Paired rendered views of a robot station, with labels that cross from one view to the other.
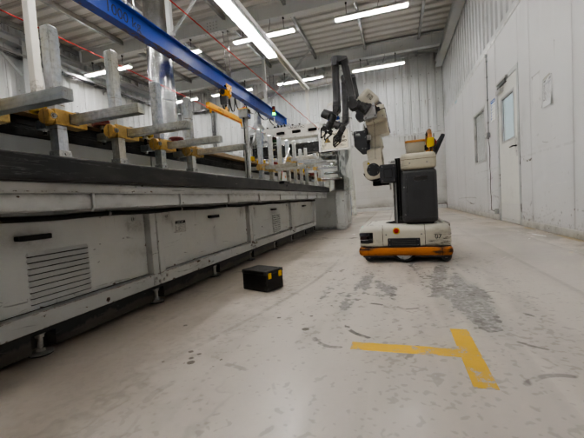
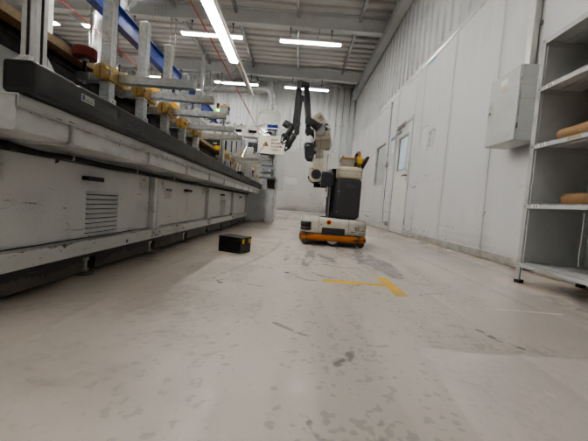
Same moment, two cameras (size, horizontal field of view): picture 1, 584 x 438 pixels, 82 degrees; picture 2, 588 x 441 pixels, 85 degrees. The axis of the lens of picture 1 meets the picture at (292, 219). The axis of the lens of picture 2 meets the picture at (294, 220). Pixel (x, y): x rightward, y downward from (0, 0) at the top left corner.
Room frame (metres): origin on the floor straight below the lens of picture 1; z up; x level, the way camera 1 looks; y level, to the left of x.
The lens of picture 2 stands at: (-0.44, 0.49, 0.40)
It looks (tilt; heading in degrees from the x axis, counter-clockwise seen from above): 3 degrees down; 343
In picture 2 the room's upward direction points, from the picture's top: 5 degrees clockwise
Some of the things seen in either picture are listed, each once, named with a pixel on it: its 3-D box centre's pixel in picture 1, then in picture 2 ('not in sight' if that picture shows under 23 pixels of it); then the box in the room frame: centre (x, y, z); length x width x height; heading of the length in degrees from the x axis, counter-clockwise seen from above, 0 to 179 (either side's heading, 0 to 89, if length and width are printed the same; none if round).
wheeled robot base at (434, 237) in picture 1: (403, 236); (331, 228); (2.77, -0.92, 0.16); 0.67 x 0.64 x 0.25; 71
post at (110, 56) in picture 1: (116, 111); (166, 93); (1.36, 0.67, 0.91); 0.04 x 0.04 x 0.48; 73
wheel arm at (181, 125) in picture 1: (142, 132); (185, 113); (1.37, 0.58, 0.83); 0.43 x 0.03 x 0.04; 73
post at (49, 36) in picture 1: (55, 100); (143, 78); (1.12, 0.75, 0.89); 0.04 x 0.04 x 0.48; 73
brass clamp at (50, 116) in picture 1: (63, 120); (144, 94); (1.14, 0.74, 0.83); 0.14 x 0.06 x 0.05; 163
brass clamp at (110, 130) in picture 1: (122, 133); (167, 110); (1.38, 0.67, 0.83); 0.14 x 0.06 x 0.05; 163
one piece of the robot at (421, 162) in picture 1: (413, 184); (342, 190); (2.74, -1.01, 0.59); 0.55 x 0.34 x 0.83; 161
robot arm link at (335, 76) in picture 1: (335, 86); (297, 103); (2.72, -0.42, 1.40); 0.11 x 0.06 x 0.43; 161
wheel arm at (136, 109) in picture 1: (88, 118); (164, 97); (1.13, 0.66, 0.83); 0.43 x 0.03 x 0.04; 73
